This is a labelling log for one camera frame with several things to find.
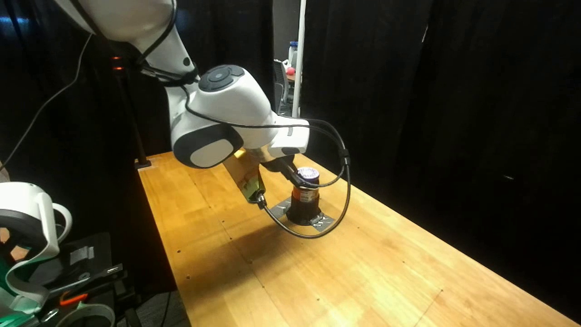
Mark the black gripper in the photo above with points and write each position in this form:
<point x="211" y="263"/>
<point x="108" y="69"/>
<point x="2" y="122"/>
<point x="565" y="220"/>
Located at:
<point x="280" y="160"/>

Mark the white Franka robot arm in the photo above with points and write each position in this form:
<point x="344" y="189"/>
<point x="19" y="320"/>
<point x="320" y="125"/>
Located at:
<point x="229" y="102"/>

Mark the dark upside-down cup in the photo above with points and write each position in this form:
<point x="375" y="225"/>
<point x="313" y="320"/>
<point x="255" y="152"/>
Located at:
<point x="304" y="209"/>

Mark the white plastic bottle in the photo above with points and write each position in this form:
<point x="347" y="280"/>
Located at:
<point x="293" y="53"/>

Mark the white vertical pole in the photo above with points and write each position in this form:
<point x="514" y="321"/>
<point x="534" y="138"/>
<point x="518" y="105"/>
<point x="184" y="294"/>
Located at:
<point x="298" y="36"/>

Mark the black tripod stand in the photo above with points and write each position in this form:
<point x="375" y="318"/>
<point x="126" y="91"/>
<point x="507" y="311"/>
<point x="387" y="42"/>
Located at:
<point x="137" y="120"/>

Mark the black curtain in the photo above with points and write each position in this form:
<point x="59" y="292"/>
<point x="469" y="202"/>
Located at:
<point x="483" y="91"/>

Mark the small grey tape piece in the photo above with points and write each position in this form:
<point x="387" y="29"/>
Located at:
<point x="80" y="254"/>

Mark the grey tape roll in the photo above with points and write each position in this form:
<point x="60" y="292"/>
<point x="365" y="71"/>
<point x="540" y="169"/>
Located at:
<point x="84" y="311"/>

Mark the grey square base plate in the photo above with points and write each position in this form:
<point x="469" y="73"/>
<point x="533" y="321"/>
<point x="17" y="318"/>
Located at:
<point x="324" y="220"/>

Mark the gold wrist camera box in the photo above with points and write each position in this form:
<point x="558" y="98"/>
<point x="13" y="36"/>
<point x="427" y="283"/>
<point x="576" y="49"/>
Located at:
<point x="247" y="178"/>

